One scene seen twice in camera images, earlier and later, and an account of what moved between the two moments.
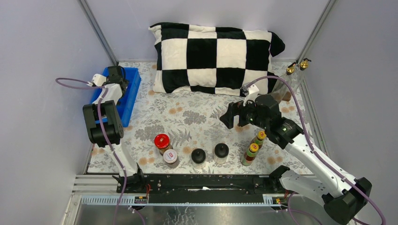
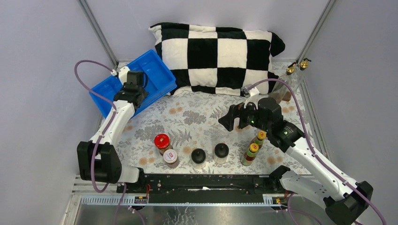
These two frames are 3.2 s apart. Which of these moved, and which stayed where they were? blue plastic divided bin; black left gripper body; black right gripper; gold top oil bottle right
Moved: black left gripper body; blue plastic divided bin
Stayed: black right gripper; gold top oil bottle right
